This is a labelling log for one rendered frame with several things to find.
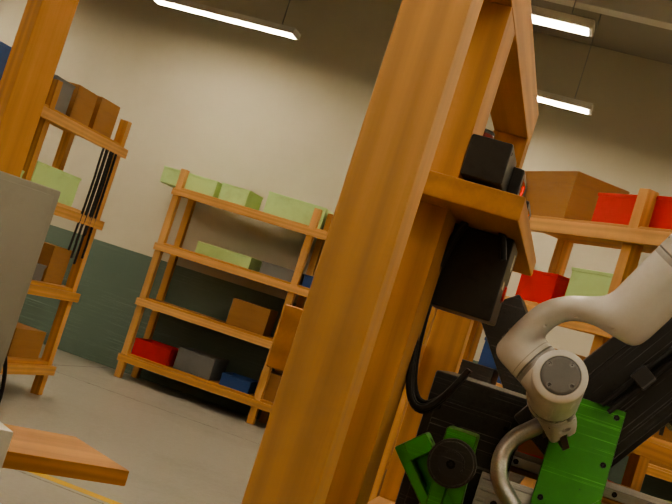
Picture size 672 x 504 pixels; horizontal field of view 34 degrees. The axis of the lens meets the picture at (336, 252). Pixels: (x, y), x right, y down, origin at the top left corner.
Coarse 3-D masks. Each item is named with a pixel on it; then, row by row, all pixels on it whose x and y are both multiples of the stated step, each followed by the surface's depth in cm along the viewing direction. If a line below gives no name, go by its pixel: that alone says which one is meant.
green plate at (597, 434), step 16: (576, 416) 199; (592, 416) 198; (608, 416) 198; (624, 416) 198; (576, 432) 198; (592, 432) 197; (608, 432) 197; (560, 448) 197; (576, 448) 197; (592, 448) 196; (608, 448) 196; (544, 464) 196; (560, 464) 196; (576, 464) 196; (592, 464) 195; (608, 464) 195; (544, 480) 195; (560, 480) 195; (576, 480) 195; (592, 480) 194; (544, 496) 194; (560, 496) 194; (576, 496) 194; (592, 496) 194
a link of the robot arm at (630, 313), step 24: (648, 264) 167; (624, 288) 168; (648, 288) 165; (528, 312) 174; (552, 312) 171; (576, 312) 170; (600, 312) 168; (624, 312) 166; (648, 312) 165; (504, 336) 175; (528, 336) 173; (624, 336) 167; (648, 336) 168; (504, 360) 175; (528, 360) 172
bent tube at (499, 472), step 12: (516, 432) 195; (528, 432) 195; (540, 432) 196; (504, 444) 195; (516, 444) 195; (492, 456) 196; (504, 456) 194; (492, 468) 194; (504, 468) 194; (492, 480) 194; (504, 480) 193; (504, 492) 192
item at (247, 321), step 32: (192, 192) 1123; (224, 192) 1119; (288, 224) 1092; (320, 224) 1096; (160, 256) 1125; (192, 256) 1110; (224, 256) 1113; (160, 288) 1163; (288, 288) 1084; (192, 320) 1102; (256, 320) 1100; (128, 352) 1118; (160, 352) 1112; (192, 352) 1108; (192, 384) 1094; (224, 384) 1093; (256, 384) 1114; (256, 416) 1085
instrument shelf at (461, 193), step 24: (432, 192) 172; (456, 192) 172; (480, 192) 171; (504, 192) 170; (456, 216) 187; (480, 216) 177; (504, 216) 170; (528, 216) 187; (528, 240) 206; (528, 264) 231
